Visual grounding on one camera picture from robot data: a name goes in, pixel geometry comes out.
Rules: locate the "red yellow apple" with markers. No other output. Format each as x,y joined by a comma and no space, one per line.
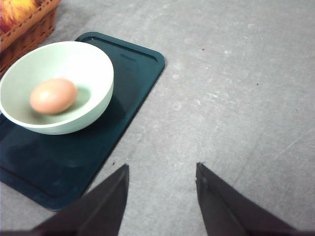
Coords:
12,12

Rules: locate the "brown wicker basket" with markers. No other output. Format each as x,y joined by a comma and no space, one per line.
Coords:
31,32

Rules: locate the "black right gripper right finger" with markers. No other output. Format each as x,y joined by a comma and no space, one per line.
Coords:
228,212

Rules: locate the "pale green ceramic bowl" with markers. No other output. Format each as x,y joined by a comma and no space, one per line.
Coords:
85,66

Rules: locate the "dark blue rectangular tray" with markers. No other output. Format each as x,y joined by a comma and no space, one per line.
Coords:
55,169

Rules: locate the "brown egg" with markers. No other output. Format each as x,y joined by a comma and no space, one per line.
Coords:
53,95

